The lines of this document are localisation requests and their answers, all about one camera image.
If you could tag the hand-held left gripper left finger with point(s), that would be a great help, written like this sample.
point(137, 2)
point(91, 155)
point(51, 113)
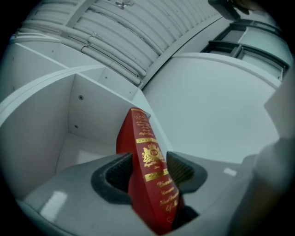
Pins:
point(76, 198)

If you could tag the small ceiling sprinkler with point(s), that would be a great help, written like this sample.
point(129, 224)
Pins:
point(122, 3)

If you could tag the dark window frame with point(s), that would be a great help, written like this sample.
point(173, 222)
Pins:
point(239, 47)

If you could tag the dark ceiling fixture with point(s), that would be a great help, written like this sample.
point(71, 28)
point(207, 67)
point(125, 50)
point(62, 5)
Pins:
point(230, 7)

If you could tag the red book with gold print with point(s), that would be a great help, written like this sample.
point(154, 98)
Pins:
point(149, 166)

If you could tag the white wooden shelf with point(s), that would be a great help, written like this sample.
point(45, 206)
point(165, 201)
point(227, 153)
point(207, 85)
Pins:
point(41, 129)

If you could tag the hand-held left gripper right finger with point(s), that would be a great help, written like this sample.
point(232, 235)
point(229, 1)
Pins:
point(219, 184)

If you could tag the bundle of white ceiling pipes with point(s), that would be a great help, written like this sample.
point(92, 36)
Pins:
point(129, 39)

